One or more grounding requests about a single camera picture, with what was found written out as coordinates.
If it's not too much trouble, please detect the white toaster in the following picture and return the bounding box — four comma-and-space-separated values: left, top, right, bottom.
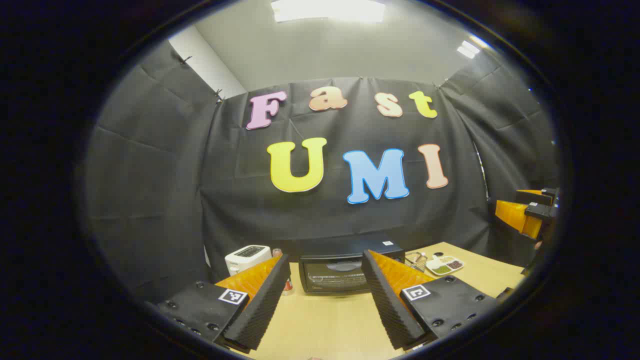
224, 244, 273, 277

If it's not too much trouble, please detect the black electric oven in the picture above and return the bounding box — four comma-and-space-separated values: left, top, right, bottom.
298, 235, 406, 296

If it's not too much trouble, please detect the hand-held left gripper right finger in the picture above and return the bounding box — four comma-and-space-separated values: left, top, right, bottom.
361, 249, 501, 351

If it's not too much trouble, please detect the black backdrop cloth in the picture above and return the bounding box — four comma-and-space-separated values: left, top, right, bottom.
82, 40, 561, 301

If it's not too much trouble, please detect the metal wire basket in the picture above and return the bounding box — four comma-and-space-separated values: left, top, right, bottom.
405, 251, 428, 273

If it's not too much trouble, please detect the white divided plate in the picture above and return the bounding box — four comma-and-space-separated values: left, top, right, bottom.
425, 255, 465, 277

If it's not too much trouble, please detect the clear plastic bottle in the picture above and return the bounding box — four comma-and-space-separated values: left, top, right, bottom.
271, 248, 295, 297

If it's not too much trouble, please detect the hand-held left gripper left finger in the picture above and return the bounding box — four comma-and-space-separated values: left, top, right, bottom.
150, 253, 292, 352

